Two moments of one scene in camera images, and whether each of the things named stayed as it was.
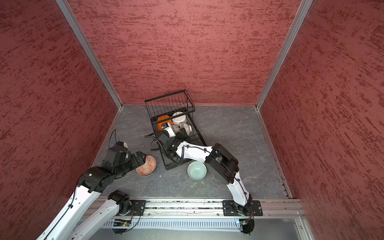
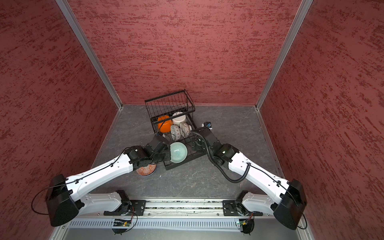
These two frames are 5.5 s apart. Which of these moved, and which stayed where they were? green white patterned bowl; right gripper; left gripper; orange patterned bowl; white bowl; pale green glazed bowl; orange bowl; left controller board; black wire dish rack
Moved: left gripper; right gripper; pale green glazed bowl
Stayed: black wire dish rack; left controller board; orange bowl; white bowl; green white patterned bowl; orange patterned bowl
